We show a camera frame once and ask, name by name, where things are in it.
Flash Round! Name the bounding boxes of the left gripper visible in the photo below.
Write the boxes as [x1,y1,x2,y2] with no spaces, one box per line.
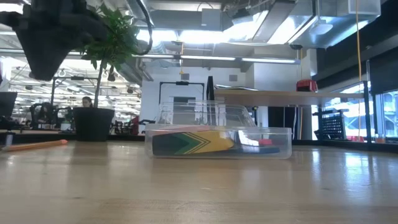
[0,0,108,81]

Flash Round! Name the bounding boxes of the yellow green crayon box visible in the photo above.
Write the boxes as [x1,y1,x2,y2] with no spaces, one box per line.
[152,130,236,156]

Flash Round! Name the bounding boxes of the potted green artificial plant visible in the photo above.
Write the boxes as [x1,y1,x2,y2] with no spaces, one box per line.
[73,4,141,142]

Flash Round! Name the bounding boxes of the red background object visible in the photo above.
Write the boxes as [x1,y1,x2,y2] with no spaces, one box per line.
[129,115,141,135]

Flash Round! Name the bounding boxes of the grey ceiling junction box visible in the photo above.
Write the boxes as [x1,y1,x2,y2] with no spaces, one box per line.
[201,8,222,30]

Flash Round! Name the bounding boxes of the long fluorescent ceiling light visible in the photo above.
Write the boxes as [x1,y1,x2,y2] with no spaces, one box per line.
[135,54,302,65]

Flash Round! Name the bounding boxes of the raised wooden shelf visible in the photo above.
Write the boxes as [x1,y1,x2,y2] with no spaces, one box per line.
[213,88,365,141]

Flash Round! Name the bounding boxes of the clear plastic pencil case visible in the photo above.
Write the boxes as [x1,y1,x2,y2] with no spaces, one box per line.
[144,100,294,161]

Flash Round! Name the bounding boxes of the red stapler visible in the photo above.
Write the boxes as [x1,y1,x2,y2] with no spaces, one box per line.
[295,78,319,93]

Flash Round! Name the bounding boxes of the black perforated metal cart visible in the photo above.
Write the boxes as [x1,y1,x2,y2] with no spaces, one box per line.
[313,108,349,141]

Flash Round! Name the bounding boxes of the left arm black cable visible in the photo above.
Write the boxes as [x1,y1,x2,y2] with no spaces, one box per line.
[133,0,154,57]

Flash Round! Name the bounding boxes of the black background station frame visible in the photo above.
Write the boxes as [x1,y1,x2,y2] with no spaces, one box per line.
[158,80,206,110]

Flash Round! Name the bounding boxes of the silver ceiling air duct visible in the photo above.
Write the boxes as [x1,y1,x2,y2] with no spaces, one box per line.
[251,0,382,49]

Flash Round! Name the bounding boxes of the thin yellow cord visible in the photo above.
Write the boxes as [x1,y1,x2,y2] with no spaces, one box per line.
[355,0,364,139]

